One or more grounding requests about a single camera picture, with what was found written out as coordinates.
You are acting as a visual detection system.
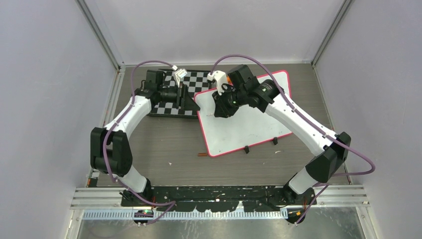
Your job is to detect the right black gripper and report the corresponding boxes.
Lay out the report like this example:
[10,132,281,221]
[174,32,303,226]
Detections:
[211,85,246,119]

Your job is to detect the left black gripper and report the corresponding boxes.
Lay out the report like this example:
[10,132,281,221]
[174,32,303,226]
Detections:
[158,83,201,111]

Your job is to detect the pink framed whiteboard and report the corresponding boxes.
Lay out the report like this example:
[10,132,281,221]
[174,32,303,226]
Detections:
[194,88,292,157]

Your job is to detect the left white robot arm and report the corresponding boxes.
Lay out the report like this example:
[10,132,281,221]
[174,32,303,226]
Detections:
[90,69,200,206]

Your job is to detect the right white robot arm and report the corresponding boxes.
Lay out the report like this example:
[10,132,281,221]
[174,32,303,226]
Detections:
[207,64,351,205]

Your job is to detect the black white checkerboard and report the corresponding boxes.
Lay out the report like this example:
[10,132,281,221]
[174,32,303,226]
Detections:
[148,69,211,119]

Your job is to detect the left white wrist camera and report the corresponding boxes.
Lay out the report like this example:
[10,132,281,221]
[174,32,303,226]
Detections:
[172,65,188,87]

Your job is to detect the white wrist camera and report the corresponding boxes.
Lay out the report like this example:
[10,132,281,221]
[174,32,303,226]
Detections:
[207,71,228,96]
[172,65,188,87]

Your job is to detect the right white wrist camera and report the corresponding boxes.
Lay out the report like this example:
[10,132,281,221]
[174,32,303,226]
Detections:
[207,71,228,96]

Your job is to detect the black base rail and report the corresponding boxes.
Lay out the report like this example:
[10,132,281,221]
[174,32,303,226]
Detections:
[141,186,316,213]

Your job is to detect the white slotted cable duct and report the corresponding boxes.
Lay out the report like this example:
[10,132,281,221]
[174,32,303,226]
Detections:
[82,208,288,221]

